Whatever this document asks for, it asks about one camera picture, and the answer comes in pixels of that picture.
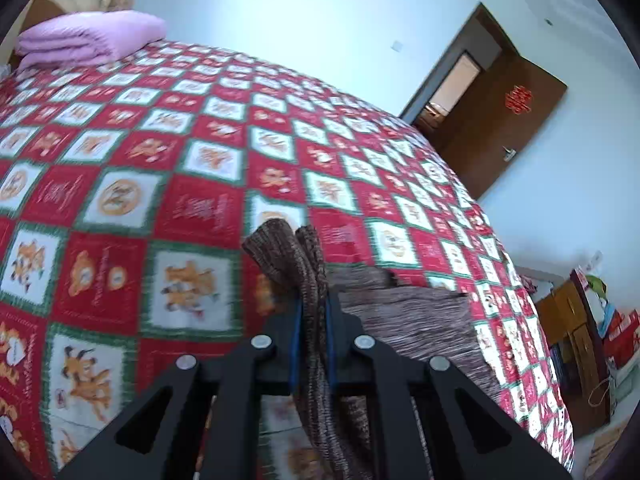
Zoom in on brown wooden cabinet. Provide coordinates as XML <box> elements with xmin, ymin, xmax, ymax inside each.
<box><xmin>536</xmin><ymin>272</ymin><xmax>611</xmax><ymax>439</ymax></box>

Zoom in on red patchwork cartoon bedspread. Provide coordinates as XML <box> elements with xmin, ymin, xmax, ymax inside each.
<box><xmin>1</xmin><ymin>41</ymin><xmax>574</xmax><ymax>479</ymax></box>

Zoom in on silver door handle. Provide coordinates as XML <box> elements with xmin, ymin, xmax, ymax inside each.
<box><xmin>503</xmin><ymin>146</ymin><xmax>516</xmax><ymax>162</ymax></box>

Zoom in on brown wooden door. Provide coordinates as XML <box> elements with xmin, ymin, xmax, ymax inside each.
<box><xmin>400</xmin><ymin>3</ymin><xmax>567</xmax><ymax>200</ymax></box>

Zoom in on red double happiness decoration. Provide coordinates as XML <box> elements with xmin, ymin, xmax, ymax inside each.
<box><xmin>504</xmin><ymin>84</ymin><xmax>533</xmax><ymax>115</ymax></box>

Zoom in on red gift boxes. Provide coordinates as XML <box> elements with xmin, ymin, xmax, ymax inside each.
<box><xmin>597</xmin><ymin>302</ymin><xmax>639</xmax><ymax>370</ymax></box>

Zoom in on cream wooden headboard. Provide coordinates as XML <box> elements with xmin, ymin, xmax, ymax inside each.
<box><xmin>1</xmin><ymin>0</ymin><xmax>100</xmax><ymax>65</ymax></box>

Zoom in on brown striped knit sweater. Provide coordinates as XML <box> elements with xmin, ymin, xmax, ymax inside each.
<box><xmin>243</xmin><ymin>219</ymin><xmax>500</xmax><ymax>479</ymax></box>

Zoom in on folded pink quilt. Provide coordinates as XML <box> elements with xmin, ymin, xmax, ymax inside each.
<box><xmin>15</xmin><ymin>10</ymin><xmax>167</xmax><ymax>72</ymax></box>

